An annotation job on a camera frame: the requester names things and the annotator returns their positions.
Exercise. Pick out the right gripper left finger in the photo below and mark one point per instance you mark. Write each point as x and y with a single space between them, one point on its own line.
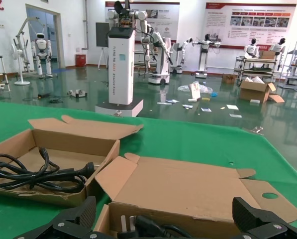
86 214

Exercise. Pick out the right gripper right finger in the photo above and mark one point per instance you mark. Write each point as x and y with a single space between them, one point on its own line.
245 214

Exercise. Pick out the white robot with raised arm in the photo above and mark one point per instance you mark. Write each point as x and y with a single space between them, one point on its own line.
178 57

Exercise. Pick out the cardboard box with torn rim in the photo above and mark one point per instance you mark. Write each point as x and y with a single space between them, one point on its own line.
76 142

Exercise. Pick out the large open cardboard box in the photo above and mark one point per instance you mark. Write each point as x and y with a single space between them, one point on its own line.
252 92

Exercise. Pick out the small brown cardboard box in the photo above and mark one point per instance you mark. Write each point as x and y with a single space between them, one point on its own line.
229 79

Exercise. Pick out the red box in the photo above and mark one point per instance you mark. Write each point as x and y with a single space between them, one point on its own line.
80 60

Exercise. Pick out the cardboard box on workbench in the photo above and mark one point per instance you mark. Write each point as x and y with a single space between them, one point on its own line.
267 54

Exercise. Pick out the metal table clamp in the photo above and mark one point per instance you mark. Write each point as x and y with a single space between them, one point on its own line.
118 113
255 130

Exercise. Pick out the green tablecloth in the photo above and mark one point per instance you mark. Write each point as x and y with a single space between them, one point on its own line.
200 139

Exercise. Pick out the white device on floor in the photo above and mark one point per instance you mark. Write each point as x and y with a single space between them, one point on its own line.
77 93

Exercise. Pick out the blue glove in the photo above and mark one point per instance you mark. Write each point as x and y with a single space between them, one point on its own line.
214 94

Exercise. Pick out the black tool on floor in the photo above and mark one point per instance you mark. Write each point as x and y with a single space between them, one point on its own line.
43 95

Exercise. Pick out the red and white carton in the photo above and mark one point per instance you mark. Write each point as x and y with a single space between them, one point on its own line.
195 93

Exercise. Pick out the clear plastic bag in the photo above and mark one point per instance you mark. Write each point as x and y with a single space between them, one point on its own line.
203 88

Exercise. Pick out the metal workbench rack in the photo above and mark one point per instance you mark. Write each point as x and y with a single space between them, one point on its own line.
255 71

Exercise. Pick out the white column robot with lettering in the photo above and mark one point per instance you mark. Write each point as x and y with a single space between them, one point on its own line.
121 69

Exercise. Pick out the metal shelf rack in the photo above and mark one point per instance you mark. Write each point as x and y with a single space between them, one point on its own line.
295 67

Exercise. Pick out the white robot with spread arms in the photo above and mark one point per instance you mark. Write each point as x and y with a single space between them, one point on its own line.
203 57

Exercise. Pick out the black-headed white humanoid torso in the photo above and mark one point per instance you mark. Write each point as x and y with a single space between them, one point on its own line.
251 49
278 48

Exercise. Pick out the white humanoid walking robot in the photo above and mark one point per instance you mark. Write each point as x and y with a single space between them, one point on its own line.
41 47

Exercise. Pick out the white standing fan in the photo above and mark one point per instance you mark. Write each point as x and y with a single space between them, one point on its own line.
16 53

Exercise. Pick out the dark screen on stand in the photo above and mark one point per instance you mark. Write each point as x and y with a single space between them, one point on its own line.
102 35

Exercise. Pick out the glass doorway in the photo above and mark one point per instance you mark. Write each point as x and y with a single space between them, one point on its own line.
48 35

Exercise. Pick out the wide wall poster with photos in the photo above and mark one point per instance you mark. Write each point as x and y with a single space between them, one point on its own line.
250 22

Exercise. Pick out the white gantry frame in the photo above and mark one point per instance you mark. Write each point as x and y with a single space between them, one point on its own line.
21 30

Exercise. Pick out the wall poster with red header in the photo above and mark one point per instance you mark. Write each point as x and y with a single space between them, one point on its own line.
163 17

